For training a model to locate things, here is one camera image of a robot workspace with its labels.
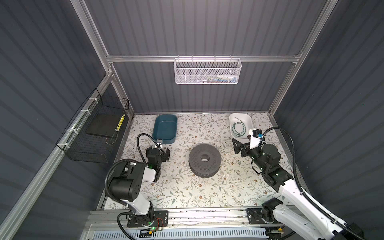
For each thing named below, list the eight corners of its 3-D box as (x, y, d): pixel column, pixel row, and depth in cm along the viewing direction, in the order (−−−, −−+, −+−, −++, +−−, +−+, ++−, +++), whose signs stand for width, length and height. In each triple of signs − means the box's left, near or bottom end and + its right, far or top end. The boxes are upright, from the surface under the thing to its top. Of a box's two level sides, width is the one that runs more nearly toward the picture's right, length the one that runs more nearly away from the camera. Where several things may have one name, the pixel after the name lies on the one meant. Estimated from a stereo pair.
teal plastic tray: (151, 144, 104) (149, 139, 100) (157, 119, 120) (155, 114, 115) (175, 144, 104) (174, 139, 100) (178, 119, 120) (177, 114, 115)
